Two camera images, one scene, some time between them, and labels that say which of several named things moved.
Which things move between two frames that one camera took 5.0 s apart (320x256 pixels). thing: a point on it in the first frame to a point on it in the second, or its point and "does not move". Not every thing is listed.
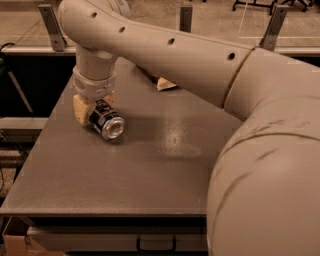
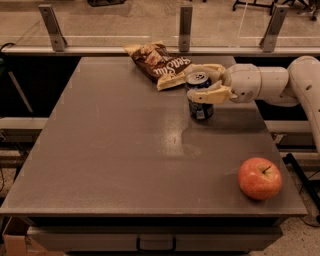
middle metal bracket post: [186, 19] does not move
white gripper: [93, 86] to [244, 82]
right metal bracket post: [269, 35] does not move
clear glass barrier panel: [268, 23] does not move
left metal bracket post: [57, 38] does not move
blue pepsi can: [106, 121] to [197, 80]
